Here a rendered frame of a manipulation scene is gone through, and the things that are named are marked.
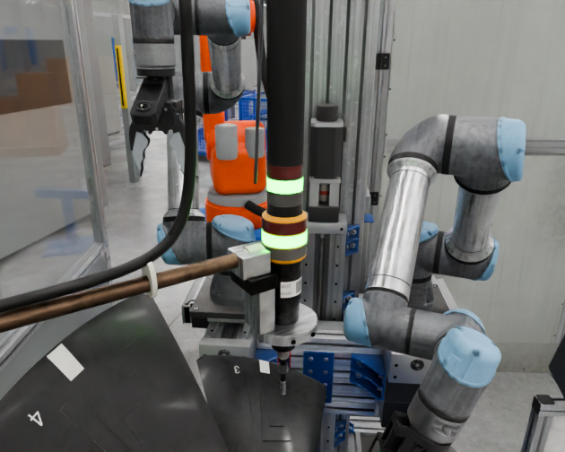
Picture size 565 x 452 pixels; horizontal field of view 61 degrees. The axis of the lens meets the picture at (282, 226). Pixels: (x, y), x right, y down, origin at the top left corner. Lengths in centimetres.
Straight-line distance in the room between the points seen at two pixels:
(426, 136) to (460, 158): 7
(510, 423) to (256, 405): 210
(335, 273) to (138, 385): 97
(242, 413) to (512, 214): 205
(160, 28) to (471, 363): 74
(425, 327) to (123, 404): 47
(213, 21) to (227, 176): 348
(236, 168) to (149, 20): 356
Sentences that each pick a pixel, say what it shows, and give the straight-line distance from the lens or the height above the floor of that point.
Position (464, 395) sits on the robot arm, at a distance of 71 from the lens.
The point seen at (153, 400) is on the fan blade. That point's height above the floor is 139.
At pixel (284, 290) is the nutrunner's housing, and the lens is 47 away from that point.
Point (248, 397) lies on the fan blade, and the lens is 78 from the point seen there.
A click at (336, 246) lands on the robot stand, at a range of 139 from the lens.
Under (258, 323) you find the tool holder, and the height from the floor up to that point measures 148.
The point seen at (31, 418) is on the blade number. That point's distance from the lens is 50.
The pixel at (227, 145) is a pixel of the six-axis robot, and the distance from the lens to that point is 433.
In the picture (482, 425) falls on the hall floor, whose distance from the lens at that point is 270.
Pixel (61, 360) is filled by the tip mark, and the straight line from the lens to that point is 51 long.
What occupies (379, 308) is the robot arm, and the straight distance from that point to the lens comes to 80.
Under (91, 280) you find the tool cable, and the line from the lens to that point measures 40.
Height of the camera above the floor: 173
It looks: 21 degrees down
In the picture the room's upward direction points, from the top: straight up
